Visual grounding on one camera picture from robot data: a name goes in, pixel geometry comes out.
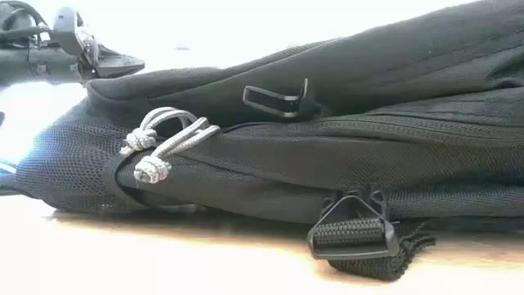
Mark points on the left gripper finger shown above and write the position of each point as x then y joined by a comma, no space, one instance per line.
118,63

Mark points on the black backpack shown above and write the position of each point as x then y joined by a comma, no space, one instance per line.
327,155

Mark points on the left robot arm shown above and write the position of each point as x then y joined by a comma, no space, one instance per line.
24,61

